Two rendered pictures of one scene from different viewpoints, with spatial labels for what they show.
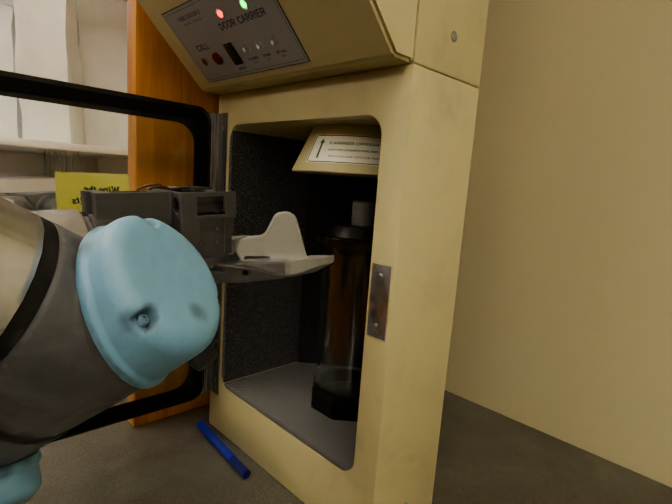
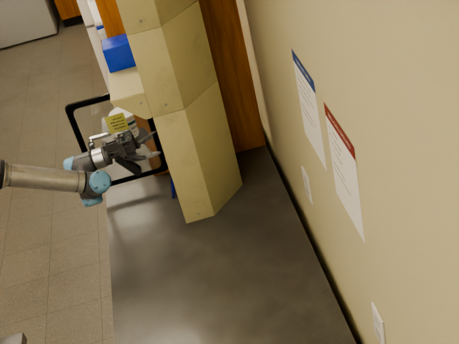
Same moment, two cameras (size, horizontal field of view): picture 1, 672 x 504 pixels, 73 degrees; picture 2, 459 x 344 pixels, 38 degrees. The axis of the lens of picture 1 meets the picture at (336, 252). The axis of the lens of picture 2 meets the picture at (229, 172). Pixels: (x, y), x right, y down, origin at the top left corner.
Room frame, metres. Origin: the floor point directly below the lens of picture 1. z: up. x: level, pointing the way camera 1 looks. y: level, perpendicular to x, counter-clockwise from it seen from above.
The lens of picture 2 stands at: (-0.92, -1.51, 2.48)
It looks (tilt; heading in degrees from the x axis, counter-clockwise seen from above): 35 degrees down; 42
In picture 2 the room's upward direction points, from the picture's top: 14 degrees counter-clockwise
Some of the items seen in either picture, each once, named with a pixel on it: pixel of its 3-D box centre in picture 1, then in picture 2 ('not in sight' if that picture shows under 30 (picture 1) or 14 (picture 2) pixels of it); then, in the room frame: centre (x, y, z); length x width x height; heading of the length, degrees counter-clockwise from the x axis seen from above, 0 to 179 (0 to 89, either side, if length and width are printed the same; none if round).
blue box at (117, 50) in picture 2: not in sight; (119, 52); (0.55, 0.17, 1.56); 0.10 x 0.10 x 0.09; 45
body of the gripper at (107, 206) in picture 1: (162, 239); (121, 149); (0.39, 0.15, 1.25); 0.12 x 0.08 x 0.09; 135
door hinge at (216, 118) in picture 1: (213, 259); not in sight; (0.61, 0.17, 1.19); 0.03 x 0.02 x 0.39; 45
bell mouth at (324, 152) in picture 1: (364, 154); not in sight; (0.57, -0.03, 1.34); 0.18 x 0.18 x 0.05
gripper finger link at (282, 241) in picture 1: (286, 243); (146, 150); (0.42, 0.05, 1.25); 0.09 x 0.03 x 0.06; 99
